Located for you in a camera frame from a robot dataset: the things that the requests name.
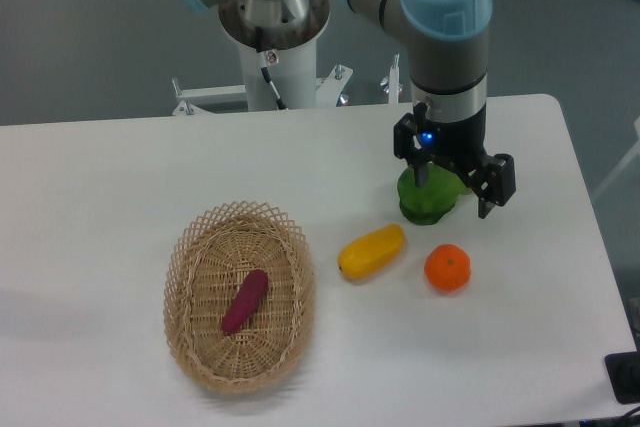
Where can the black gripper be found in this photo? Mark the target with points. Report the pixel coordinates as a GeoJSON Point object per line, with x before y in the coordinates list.
{"type": "Point", "coordinates": [459, 148]}

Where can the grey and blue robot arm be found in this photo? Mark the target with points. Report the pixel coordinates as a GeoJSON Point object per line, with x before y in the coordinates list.
{"type": "Point", "coordinates": [447, 43]}

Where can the purple sweet potato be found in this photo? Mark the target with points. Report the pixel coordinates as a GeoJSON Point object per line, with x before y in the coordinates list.
{"type": "Point", "coordinates": [246, 301]}

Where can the woven wicker oval basket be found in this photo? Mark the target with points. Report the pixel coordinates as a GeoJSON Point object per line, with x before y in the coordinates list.
{"type": "Point", "coordinates": [209, 263]}

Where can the green leafy vegetable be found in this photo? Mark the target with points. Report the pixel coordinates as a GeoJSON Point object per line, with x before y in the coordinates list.
{"type": "Point", "coordinates": [427, 204]}

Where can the orange tangerine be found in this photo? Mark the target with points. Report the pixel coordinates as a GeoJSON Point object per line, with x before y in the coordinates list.
{"type": "Point", "coordinates": [448, 268]}

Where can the yellow mango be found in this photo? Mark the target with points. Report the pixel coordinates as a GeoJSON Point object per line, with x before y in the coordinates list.
{"type": "Point", "coordinates": [371, 252]}

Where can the black device at table edge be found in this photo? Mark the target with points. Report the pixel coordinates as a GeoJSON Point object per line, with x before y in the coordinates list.
{"type": "Point", "coordinates": [623, 372]}

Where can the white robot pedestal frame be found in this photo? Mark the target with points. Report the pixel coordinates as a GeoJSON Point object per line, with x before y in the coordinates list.
{"type": "Point", "coordinates": [272, 80]}

